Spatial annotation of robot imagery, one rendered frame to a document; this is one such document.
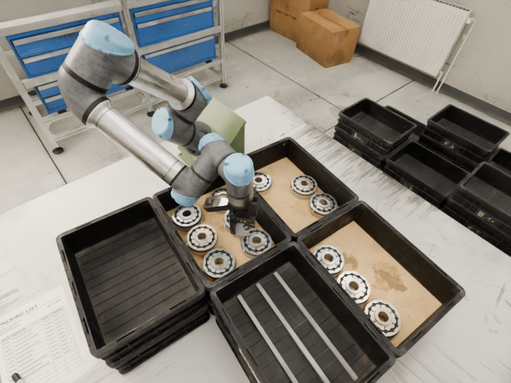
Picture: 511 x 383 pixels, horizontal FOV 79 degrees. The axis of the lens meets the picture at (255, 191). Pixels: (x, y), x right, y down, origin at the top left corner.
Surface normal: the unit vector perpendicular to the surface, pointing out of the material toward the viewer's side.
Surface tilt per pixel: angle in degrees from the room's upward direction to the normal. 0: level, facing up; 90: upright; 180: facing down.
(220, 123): 44
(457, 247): 0
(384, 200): 0
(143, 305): 0
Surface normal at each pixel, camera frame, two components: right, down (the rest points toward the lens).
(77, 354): 0.04, -0.65
